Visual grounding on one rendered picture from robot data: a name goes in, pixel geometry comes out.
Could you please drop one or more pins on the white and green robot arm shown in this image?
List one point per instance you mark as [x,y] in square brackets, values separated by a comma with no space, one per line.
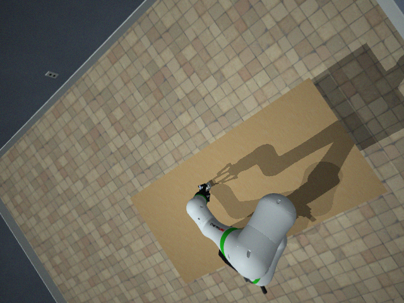
[254,251]

